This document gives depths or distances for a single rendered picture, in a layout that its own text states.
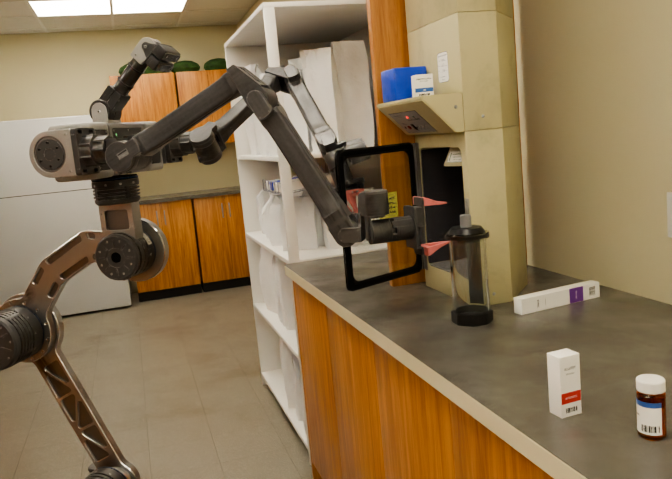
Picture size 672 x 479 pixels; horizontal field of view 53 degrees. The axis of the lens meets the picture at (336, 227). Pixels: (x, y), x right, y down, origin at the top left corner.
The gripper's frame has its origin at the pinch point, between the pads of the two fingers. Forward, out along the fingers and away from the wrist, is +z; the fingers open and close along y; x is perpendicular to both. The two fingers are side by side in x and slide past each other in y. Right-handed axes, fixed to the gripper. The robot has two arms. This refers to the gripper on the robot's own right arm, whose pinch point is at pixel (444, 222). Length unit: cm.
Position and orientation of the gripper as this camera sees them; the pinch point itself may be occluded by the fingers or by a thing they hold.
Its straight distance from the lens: 166.8
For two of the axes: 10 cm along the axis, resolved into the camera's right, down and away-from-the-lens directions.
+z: 9.5, -1.2, 2.8
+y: -0.9, -9.9, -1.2
